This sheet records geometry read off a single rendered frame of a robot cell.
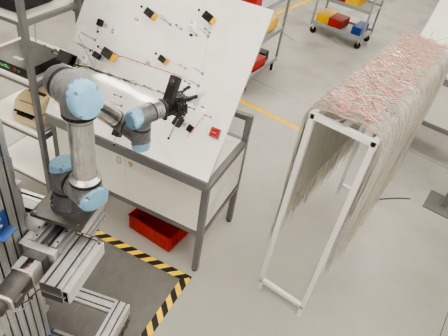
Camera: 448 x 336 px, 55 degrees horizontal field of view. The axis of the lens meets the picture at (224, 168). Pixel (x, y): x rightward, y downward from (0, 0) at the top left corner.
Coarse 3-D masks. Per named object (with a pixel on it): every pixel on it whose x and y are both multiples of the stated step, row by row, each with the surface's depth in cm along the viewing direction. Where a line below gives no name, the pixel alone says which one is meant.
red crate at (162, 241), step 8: (136, 208) 322; (136, 216) 326; (144, 216) 335; (152, 216) 336; (136, 224) 318; (144, 224) 311; (152, 224) 330; (160, 224) 331; (168, 224) 332; (144, 232) 317; (152, 232) 311; (160, 232) 325; (168, 232) 326; (176, 232) 327; (184, 232) 320; (152, 240) 316; (160, 240) 310; (168, 240) 303; (176, 240) 314; (168, 248) 309
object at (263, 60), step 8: (248, 0) 449; (256, 0) 445; (264, 0) 479; (272, 0) 482; (280, 0) 478; (288, 0) 506; (288, 8) 511; (272, 24) 509; (272, 32) 513; (264, 40) 487; (280, 40) 536; (264, 56) 520; (272, 56) 554; (256, 64) 507; (264, 64) 526; (272, 64) 554; (256, 72) 508; (248, 80) 496
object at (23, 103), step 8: (40, 88) 300; (24, 96) 292; (40, 96) 293; (48, 96) 294; (16, 104) 292; (24, 104) 290; (32, 104) 289; (16, 112) 293; (24, 112) 293; (32, 112) 290; (16, 120) 297; (24, 120) 294; (32, 120) 291
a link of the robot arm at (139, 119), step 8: (144, 104) 166; (152, 104) 166; (128, 112) 160; (136, 112) 160; (144, 112) 162; (152, 112) 164; (128, 120) 162; (136, 120) 159; (144, 120) 162; (152, 120) 165; (136, 128) 162; (144, 128) 164
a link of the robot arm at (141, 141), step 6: (126, 126) 171; (126, 132) 170; (132, 132) 167; (138, 132) 165; (144, 132) 166; (150, 132) 169; (132, 138) 169; (138, 138) 167; (144, 138) 168; (150, 138) 171; (132, 144) 171; (138, 144) 169; (144, 144) 169; (138, 150) 171; (144, 150) 172
